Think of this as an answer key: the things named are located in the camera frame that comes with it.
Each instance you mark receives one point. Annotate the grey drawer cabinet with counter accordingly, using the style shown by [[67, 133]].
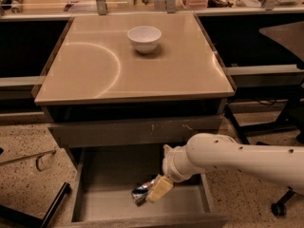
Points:
[[96, 75]]

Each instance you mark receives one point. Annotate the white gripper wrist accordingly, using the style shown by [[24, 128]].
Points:
[[168, 167]]

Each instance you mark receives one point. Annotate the crushed redbull can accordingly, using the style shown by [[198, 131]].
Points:
[[140, 193]]

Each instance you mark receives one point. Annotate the white ceramic bowl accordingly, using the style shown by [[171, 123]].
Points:
[[144, 39]]

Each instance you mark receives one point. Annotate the black office chair base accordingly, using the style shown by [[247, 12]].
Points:
[[278, 208]]

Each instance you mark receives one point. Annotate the closed top drawer front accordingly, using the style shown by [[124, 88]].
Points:
[[129, 132]]

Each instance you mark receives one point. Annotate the metal rod on floor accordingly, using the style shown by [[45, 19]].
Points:
[[40, 161]]

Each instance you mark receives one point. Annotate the black stand leg left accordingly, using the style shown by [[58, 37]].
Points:
[[28, 221]]

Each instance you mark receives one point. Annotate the black table frame leg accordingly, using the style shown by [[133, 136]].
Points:
[[257, 120]]

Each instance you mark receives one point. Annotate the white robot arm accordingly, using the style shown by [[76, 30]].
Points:
[[279, 164]]

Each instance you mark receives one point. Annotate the open middle drawer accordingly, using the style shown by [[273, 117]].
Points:
[[107, 175]]

